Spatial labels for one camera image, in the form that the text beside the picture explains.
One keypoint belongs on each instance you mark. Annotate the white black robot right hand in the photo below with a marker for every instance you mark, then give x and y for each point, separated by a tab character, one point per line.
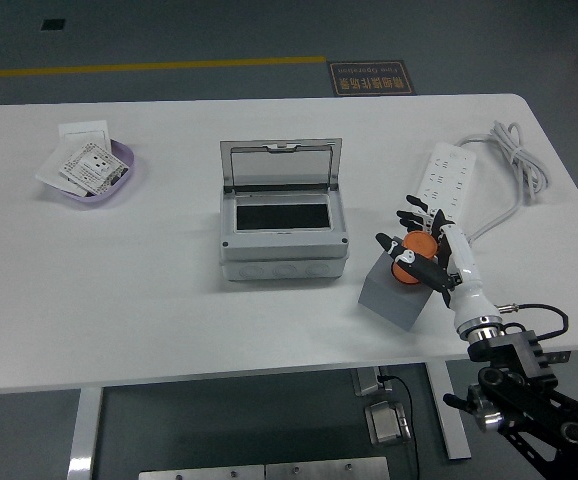
466	270

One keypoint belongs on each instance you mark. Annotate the orange cylinder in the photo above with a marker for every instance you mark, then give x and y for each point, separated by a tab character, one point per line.
419	244

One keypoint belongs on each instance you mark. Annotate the grey box with clear lid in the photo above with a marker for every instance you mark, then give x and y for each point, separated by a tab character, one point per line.
284	250

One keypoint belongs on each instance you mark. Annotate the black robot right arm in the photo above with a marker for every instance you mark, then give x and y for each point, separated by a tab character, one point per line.
519	350

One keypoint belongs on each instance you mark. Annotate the grey cube with round hole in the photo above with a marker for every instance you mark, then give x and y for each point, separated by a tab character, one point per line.
389	305

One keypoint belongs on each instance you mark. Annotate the silver floor socket box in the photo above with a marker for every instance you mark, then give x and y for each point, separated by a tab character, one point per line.
386	422

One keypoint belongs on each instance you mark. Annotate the white power strip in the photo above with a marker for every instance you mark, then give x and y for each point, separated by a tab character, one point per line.
449	170

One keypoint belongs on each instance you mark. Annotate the black table control panel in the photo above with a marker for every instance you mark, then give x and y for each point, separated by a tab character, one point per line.
560	357

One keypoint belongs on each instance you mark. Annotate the white table leg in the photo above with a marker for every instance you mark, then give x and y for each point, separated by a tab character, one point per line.
84	430
449	410

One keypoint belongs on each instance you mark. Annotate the brown floor sign with text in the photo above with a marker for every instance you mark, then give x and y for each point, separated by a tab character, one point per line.
369	77

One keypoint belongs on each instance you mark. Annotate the grey metal floor plate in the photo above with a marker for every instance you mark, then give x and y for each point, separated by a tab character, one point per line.
326	469
201	473

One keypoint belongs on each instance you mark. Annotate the white socket panel with label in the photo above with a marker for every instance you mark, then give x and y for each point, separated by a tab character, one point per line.
91	167

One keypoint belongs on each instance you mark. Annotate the white flat packet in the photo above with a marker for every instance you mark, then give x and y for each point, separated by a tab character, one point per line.
49	170

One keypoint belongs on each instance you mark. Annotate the black square floor hatch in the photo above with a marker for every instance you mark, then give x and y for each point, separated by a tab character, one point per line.
52	24

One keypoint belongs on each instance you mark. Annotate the white blank switch plate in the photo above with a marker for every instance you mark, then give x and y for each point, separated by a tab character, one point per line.
84	132

